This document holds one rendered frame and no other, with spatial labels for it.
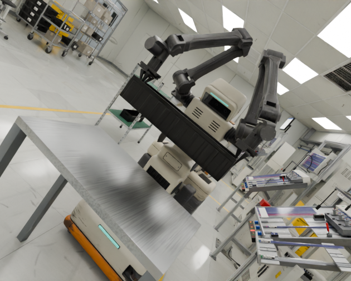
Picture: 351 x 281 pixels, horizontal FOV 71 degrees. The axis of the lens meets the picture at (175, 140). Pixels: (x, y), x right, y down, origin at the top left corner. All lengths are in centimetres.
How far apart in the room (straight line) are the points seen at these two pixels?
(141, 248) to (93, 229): 97
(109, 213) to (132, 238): 10
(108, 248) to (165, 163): 62
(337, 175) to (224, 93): 252
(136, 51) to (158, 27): 138
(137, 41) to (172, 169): 1074
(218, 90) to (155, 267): 93
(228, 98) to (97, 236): 113
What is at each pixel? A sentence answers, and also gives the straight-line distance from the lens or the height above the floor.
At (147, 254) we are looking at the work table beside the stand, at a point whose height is 80.
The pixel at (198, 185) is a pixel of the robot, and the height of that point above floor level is 77.
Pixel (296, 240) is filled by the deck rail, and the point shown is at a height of 86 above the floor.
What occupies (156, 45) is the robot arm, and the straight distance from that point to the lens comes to 114.
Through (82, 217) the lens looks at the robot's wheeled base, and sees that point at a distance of 173.
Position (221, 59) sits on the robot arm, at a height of 145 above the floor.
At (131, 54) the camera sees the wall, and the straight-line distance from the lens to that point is 1194.
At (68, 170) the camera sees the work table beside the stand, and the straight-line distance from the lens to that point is 85.
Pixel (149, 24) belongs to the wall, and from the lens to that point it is 1203.
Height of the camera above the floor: 122
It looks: 11 degrees down
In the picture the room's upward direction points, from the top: 38 degrees clockwise
